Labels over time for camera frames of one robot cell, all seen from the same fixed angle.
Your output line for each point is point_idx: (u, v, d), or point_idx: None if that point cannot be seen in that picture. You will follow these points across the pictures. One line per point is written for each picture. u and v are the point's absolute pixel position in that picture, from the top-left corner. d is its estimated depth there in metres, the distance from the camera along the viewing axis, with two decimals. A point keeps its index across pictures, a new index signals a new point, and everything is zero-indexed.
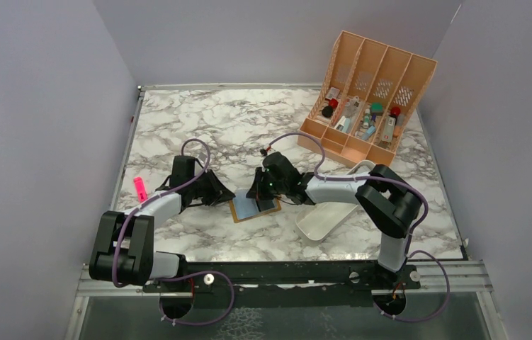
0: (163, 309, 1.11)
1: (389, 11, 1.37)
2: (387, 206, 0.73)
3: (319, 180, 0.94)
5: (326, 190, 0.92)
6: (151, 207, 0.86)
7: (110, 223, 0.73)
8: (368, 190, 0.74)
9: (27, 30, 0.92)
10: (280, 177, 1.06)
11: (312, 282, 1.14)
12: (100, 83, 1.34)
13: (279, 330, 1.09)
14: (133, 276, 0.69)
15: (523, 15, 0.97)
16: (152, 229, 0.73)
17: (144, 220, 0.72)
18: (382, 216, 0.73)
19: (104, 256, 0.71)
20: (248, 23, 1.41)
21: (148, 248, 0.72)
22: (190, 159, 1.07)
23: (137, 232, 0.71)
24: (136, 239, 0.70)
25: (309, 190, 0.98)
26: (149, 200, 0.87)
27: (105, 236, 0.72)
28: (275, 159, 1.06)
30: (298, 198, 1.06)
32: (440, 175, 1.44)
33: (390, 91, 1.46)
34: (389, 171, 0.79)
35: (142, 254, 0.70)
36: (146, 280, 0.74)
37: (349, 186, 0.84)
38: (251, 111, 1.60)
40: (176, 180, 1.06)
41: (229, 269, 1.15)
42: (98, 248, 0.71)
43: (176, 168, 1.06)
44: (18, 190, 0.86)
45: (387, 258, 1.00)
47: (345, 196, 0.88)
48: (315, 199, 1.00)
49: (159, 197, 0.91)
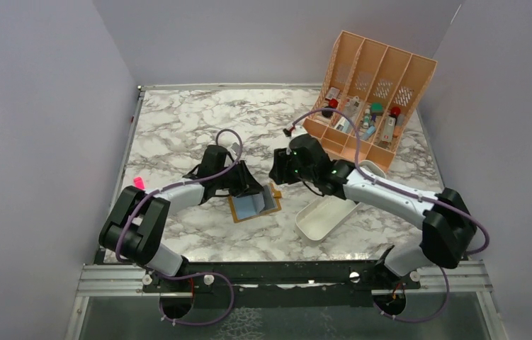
0: (163, 309, 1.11)
1: (390, 10, 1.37)
2: (450, 236, 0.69)
3: (366, 181, 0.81)
5: (372, 194, 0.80)
6: (173, 192, 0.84)
7: (129, 197, 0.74)
8: (437, 219, 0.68)
9: (27, 31, 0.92)
10: (309, 163, 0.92)
11: (312, 282, 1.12)
12: (100, 84, 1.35)
13: (279, 330, 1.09)
14: (136, 254, 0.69)
15: (523, 15, 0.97)
16: (166, 213, 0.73)
17: (162, 202, 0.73)
18: (442, 246, 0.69)
19: (115, 227, 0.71)
20: (248, 23, 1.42)
21: (158, 234, 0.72)
22: (220, 152, 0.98)
23: (149, 213, 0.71)
24: (147, 219, 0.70)
25: (345, 187, 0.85)
26: (172, 185, 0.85)
27: (121, 209, 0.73)
28: (306, 142, 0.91)
30: (328, 188, 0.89)
32: (440, 175, 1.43)
33: (390, 91, 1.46)
34: (458, 199, 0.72)
35: (149, 235, 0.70)
36: (148, 262, 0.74)
37: (410, 205, 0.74)
38: (251, 111, 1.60)
40: (203, 171, 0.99)
41: (229, 269, 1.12)
42: (113, 219, 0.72)
43: (205, 160, 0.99)
44: (18, 191, 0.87)
45: (399, 265, 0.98)
47: (395, 208, 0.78)
48: (350, 196, 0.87)
49: (181, 185, 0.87)
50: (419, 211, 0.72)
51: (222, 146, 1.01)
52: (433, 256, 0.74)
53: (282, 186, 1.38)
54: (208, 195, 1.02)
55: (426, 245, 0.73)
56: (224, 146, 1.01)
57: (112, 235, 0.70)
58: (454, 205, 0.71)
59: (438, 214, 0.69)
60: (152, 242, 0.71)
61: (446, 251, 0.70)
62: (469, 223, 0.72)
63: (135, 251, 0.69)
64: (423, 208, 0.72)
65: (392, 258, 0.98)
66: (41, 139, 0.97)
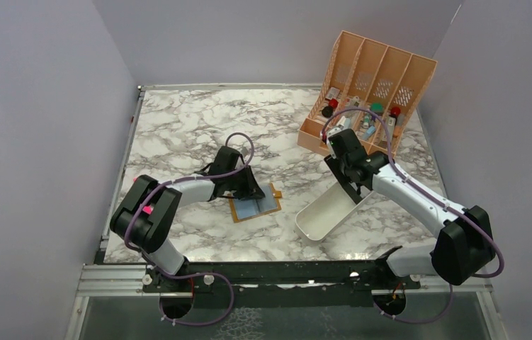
0: (163, 309, 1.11)
1: (390, 10, 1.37)
2: (464, 252, 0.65)
3: (397, 177, 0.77)
5: (399, 192, 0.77)
6: (184, 185, 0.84)
7: (142, 186, 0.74)
8: (455, 231, 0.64)
9: (26, 30, 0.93)
10: (342, 152, 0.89)
11: (312, 282, 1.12)
12: (100, 84, 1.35)
13: (279, 330, 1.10)
14: (144, 242, 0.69)
15: (523, 15, 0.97)
16: (176, 204, 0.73)
17: (174, 193, 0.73)
18: (453, 258, 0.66)
19: (126, 212, 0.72)
20: (249, 23, 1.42)
21: (167, 224, 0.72)
22: (234, 153, 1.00)
23: (161, 202, 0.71)
24: (159, 209, 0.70)
25: (374, 178, 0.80)
26: (184, 178, 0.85)
27: (134, 195, 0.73)
28: (341, 131, 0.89)
30: (357, 176, 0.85)
32: (439, 175, 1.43)
33: (390, 91, 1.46)
34: (486, 219, 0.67)
35: (159, 224, 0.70)
36: (154, 252, 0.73)
37: (434, 210, 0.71)
38: (251, 111, 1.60)
40: (214, 170, 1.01)
41: (229, 269, 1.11)
42: (126, 205, 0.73)
43: (217, 159, 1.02)
44: (18, 190, 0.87)
45: (403, 267, 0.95)
47: (416, 211, 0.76)
48: (375, 188, 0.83)
49: (193, 179, 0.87)
50: (440, 219, 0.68)
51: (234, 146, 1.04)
52: (440, 267, 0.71)
53: (282, 186, 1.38)
54: (218, 193, 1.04)
55: (437, 253, 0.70)
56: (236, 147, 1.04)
57: (125, 220, 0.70)
58: (478, 223, 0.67)
59: (458, 226, 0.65)
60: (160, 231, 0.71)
61: (455, 264, 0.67)
62: (488, 246, 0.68)
63: (144, 239, 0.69)
64: (445, 218, 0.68)
65: (397, 258, 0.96)
66: (41, 139, 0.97)
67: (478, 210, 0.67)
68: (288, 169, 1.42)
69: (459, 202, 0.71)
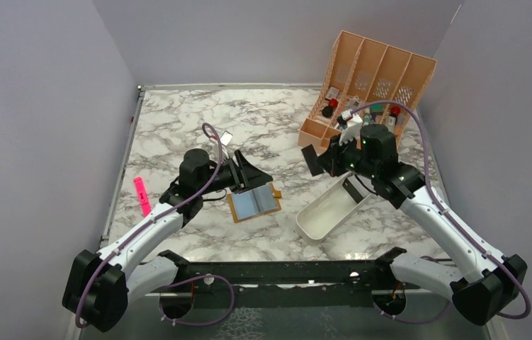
0: (163, 309, 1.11)
1: (391, 10, 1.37)
2: (495, 301, 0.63)
3: (434, 207, 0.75)
5: (435, 224, 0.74)
6: (135, 246, 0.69)
7: (80, 268, 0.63)
8: (493, 284, 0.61)
9: (26, 31, 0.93)
10: (375, 158, 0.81)
11: (312, 282, 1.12)
12: (100, 84, 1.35)
13: (279, 331, 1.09)
14: (98, 324, 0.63)
15: (522, 15, 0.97)
16: (120, 287, 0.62)
17: (117, 273, 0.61)
18: (482, 304, 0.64)
19: (74, 296, 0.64)
20: (248, 24, 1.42)
21: (119, 303, 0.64)
22: (198, 168, 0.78)
23: (105, 292, 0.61)
24: (104, 298, 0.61)
25: (406, 201, 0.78)
26: (134, 234, 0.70)
27: (75, 280, 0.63)
28: (382, 134, 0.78)
30: (385, 191, 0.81)
32: (440, 176, 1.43)
33: (390, 91, 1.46)
34: (523, 271, 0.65)
35: (107, 311, 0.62)
36: (117, 322, 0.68)
37: (472, 253, 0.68)
38: (251, 111, 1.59)
40: (184, 187, 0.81)
41: (229, 269, 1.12)
42: (71, 287, 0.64)
43: (180, 175, 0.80)
44: (19, 190, 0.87)
45: (410, 278, 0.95)
47: (450, 248, 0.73)
48: (404, 210, 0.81)
49: (151, 224, 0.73)
50: (479, 267, 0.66)
51: (201, 153, 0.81)
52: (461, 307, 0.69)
53: (282, 186, 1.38)
54: (193, 214, 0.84)
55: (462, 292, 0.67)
56: (203, 154, 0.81)
57: (74, 304, 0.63)
58: (516, 275, 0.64)
59: (497, 278, 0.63)
60: (112, 310, 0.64)
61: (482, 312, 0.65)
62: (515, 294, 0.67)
63: (98, 321, 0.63)
64: (483, 265, 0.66)
65: (404, 268, 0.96)
66: (40, 138, 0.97)
67: (518, 261, 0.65)
68: (288, 169, 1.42)
69: (499, 249, 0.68)
